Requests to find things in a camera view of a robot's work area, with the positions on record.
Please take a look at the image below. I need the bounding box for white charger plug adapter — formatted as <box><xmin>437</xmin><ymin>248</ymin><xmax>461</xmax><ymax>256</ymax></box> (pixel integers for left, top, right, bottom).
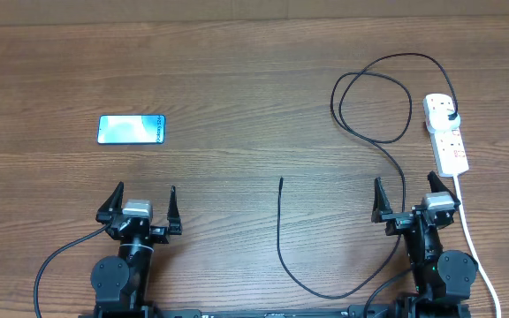
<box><xmin>426</xmin><ymin>109</ymin><xmax>461</xmax><ymax>133</ymax></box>

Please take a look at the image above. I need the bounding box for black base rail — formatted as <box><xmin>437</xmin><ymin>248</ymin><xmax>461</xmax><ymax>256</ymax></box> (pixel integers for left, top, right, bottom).
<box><xmin>78</xmin><ymin>304</ymin><xmax>472</xmax><ymax>318</ymax></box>

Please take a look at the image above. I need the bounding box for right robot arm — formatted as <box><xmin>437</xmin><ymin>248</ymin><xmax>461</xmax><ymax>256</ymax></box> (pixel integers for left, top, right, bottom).
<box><xmin>363</xmin><ymin>171</ymin><xmax>478</xmax><ymax>318</ymax></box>

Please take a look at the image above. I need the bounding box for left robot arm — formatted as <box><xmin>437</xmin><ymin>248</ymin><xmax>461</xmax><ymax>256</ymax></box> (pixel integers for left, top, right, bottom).
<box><xmin>90</xmin><ymin>182</ymin><xmax>183</xmax><ymax>317</ymax></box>

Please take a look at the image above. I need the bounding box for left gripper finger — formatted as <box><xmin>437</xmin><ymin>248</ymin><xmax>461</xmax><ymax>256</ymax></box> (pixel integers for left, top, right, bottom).
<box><xmin>95</xmin><ymin>182</ymin><xmax>124</xmax><ymax>223</ymax></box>
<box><xmin>167</xmin><ymin>185</ymin><xmax>183</xmax><ymax>235</ymax></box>

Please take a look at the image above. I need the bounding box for blue screen smartphone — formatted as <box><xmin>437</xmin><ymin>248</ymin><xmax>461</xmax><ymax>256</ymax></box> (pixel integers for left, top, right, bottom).
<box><xmin>97</xmin><ymin>114</ymin><xmax>166</xmax><ymax>145</ymax></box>

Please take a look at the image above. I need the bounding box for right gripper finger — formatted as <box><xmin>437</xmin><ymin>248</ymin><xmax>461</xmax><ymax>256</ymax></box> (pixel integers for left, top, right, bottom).
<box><xmin>371</xmin><ymin>177</ymin><xmax>392</xmax><ymax>223</ymax></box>
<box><xmin>427</xmin><ymin>171</ymin><xmax>461</xmax><ymax>210</ymax></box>

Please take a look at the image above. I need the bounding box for white power strip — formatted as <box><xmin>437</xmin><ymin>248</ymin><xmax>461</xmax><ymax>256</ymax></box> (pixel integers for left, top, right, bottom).
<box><xmin>422</xmin><ymin>94</ymin><xmax>469</xmax><ymax>178</ymax></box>

